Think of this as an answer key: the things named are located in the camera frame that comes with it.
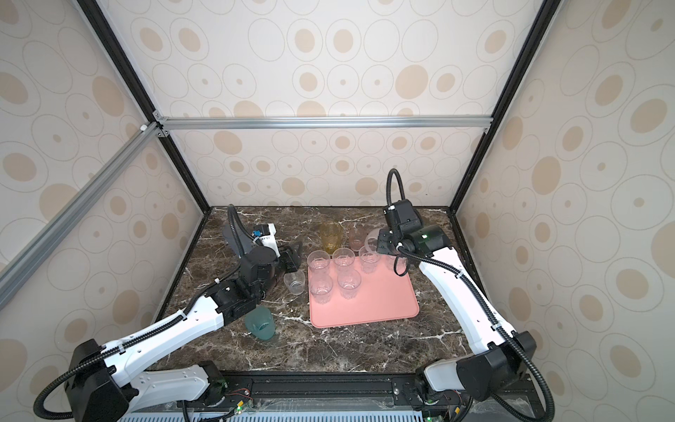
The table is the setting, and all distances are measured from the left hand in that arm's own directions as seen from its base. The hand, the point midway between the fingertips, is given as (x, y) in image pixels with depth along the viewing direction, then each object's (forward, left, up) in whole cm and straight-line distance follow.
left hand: (305, 242), depth 73 cm
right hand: (+3, -24, -3) cm, 24 cm away
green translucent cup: (-13, +17, -27) cm, 35 cm away
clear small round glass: (+1, +7, -26) cm, 27 cm away
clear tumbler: (+9, -1, -25) cm, 26 cm away
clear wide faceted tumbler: (-1, -3, -25) cm, 25 cm away
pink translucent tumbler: (+22, -16, -29) cm, 40 cm away
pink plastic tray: (-4, -24, -26) cm, 36 cm away
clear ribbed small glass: (+11, -11, -25) cm, 30 cm away
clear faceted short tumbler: (+9, -20, -25) cm, 34 cm away
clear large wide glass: (+1, -13, -26) cm, 29 cm away
